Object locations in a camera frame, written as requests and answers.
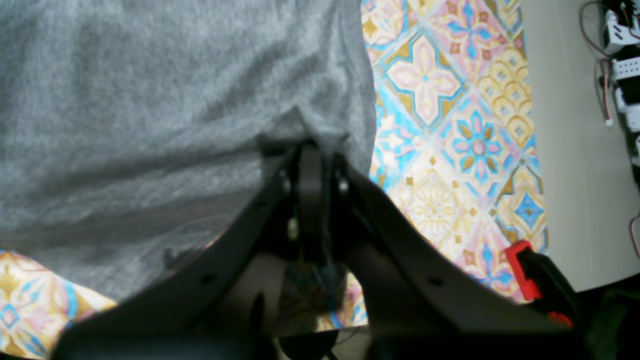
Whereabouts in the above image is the patterned colourful tablecloth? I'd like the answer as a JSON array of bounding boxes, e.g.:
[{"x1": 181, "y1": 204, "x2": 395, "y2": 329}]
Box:
[{"x1": 1, "y1": 0, "x2": 547, "y2": 359}]

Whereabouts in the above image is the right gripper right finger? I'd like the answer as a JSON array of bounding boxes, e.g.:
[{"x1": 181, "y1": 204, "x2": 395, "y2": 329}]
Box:
[{"x1": 330, "y1": 153, "x2": 586, "y2": 360}]

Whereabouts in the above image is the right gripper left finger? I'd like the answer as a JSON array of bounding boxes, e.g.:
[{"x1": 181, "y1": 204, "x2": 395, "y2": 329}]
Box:
[{"x1": 51, "y1": 146, "x2": 301, "y2": 360}]

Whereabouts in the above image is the red clamp bottom right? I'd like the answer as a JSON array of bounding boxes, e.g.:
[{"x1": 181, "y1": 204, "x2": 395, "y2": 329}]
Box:
[{"x1": 504, "y1": 240, "x2": 590, "y2": 329}]

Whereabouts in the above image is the grey T-shirt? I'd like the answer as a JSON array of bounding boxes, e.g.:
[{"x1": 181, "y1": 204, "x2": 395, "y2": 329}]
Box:
[{"x1": 0, "y1": 0, "x2": 377, "y2": 301}]

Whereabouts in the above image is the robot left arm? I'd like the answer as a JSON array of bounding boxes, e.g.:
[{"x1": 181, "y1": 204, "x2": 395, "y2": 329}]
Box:
[{"x1": 578, "y1": 0, "x2": 639, "y2": 183}]

